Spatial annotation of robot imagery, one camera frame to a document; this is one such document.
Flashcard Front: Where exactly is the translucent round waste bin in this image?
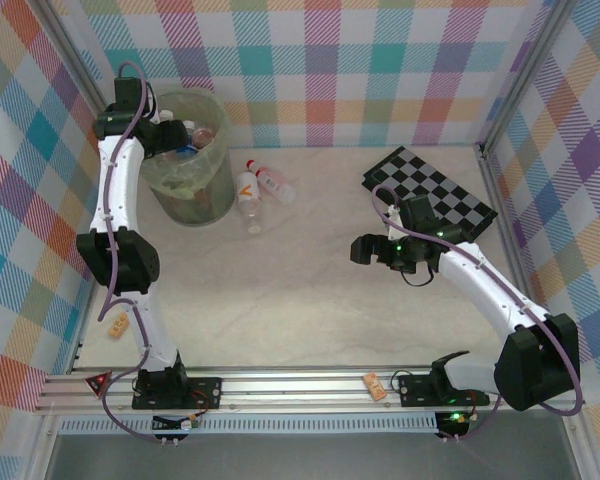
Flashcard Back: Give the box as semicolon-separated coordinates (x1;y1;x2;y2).
138;87;237;229

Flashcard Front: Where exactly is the black grey checkerboard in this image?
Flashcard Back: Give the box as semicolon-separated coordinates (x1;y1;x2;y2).
362;145;500;240

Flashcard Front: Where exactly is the white bottle orange V label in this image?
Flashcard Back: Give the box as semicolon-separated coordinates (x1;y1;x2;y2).
235;171;273;235

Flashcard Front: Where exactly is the pink bottle red cap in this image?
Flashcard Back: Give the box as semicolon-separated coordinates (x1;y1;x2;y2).
246;158;298;204

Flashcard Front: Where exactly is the orange wooden tag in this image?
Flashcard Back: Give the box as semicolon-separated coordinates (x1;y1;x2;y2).
107;312;134;340
362;371;387;402

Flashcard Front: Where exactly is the small circuit board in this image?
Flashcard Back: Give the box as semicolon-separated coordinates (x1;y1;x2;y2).
435;410;474;427
152;413;202;432

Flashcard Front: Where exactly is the grey metal panel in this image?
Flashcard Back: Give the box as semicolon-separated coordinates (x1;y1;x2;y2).
44;433;579;480

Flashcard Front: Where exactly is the red triangle sign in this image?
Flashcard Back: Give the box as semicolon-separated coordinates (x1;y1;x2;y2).
84;370;114;400

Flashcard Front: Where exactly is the thin black cable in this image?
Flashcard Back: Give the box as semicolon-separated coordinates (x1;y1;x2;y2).
399;264;437;288

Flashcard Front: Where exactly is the aluminium frame post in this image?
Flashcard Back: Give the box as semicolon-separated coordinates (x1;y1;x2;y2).
479;0;579;151
38;0;115;126

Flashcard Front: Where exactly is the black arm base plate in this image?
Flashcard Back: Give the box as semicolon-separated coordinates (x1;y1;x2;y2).
397;373;491;407
132;375;225;410

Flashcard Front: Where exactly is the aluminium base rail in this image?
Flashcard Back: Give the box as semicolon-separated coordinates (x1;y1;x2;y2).
34;367;504;414

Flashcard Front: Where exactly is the white slotted cable duct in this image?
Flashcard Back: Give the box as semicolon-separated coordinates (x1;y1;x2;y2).
59;417;444;436

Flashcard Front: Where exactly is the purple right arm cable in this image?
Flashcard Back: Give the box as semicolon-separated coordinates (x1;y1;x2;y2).
372;184;583;444

